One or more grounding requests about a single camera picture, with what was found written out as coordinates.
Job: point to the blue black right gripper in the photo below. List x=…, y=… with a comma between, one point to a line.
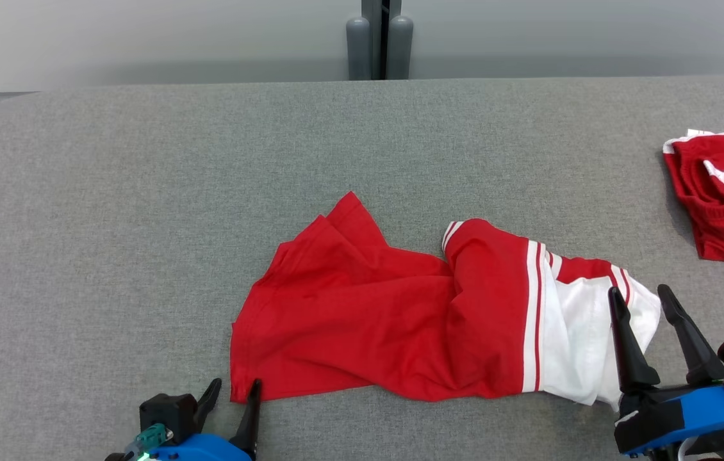
x=676, y=416

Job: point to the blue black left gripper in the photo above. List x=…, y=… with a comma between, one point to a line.
x=208, y=448

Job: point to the red white striped jersey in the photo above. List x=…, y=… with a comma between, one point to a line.
x=400, y=320

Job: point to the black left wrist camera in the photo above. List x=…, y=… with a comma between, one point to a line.
x=166, y=413

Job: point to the grey cylindrical post bumper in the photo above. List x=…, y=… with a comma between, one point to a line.
x=400, y=48
x=358, y=50

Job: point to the grey metal partition post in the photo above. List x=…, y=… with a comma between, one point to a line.
x=381, y=35

